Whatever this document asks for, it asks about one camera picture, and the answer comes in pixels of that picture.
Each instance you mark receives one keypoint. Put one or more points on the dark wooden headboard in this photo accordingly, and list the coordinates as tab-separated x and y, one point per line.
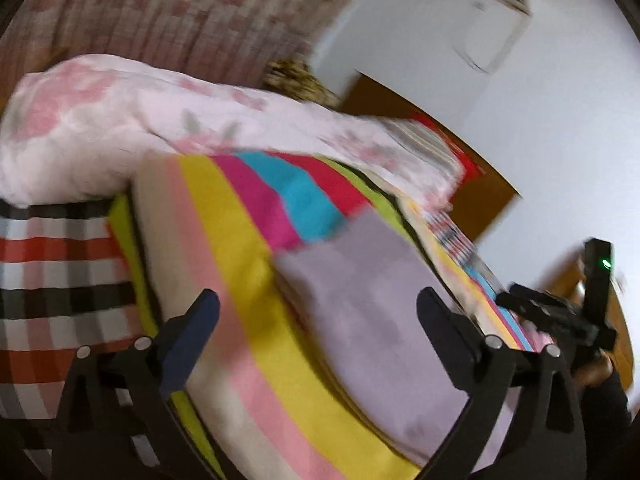
477	206

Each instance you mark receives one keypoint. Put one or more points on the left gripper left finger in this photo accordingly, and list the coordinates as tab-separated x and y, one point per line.
114	419

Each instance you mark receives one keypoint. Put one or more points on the floral curtain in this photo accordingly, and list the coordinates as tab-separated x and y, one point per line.
226	41

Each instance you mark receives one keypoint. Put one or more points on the leopard print blanket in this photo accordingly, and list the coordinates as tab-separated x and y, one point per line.
292	77

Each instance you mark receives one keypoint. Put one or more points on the person right hand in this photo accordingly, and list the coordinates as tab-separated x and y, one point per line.
594	373

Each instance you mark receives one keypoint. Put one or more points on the purple knit pants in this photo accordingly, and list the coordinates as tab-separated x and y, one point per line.
386	331

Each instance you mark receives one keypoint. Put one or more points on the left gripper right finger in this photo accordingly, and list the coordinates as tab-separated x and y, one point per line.
545	438

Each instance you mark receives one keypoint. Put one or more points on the pink floral quilt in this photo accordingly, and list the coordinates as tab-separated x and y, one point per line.
80	130

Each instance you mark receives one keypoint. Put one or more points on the glossy brown wooden headboard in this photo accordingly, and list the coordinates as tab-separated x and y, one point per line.
566	280

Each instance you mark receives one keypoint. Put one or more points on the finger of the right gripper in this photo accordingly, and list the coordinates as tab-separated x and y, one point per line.
550	314

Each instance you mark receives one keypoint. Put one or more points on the red checkered bed sheet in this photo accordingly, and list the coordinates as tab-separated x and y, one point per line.
64	285

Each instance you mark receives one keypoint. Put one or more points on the rainbow striped blanket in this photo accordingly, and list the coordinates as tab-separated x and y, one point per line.
257	405

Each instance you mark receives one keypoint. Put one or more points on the red embroidered pillow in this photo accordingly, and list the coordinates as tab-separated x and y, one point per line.
471	170

